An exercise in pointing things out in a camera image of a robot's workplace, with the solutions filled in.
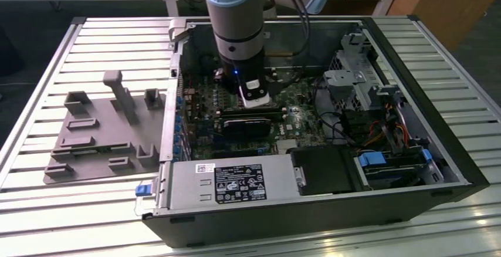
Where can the silver chipset heat sink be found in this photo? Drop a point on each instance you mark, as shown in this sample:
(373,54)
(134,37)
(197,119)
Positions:
(285,145)

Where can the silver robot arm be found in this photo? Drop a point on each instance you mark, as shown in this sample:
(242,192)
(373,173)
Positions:
(234,25)

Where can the wooden cabinet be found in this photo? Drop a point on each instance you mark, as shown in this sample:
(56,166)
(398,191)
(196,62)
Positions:
(449,4)

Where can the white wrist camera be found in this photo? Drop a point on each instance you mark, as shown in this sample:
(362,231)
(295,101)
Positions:
(256,100)

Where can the green motherboard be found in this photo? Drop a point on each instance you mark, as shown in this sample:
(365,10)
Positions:
(301,122)

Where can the green RAM stick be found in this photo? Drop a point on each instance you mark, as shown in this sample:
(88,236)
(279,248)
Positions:
(88,150)

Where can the black RAM slot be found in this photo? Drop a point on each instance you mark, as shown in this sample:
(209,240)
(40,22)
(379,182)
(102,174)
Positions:
(250,116)
(250,111)

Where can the grey metal drive cage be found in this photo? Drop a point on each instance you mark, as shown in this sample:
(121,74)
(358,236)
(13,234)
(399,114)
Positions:
(351,92)

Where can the black graphics card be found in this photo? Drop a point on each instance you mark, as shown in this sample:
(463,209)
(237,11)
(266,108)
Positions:
(246,129)

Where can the hard disk in blue carrier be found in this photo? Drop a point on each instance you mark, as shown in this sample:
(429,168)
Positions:
(371,160)

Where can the grey parts rack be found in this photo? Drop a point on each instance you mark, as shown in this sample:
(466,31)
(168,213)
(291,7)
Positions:
(101,128)

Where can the blue case latch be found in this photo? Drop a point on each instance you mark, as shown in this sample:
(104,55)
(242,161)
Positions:
(141,191)

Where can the black drive bay box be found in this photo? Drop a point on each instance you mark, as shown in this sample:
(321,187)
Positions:
(323,169)

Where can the grey power supply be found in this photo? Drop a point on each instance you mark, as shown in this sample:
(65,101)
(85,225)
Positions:
(188,186)

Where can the black open PC case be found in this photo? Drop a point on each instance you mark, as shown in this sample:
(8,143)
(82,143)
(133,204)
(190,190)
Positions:
(273,227)

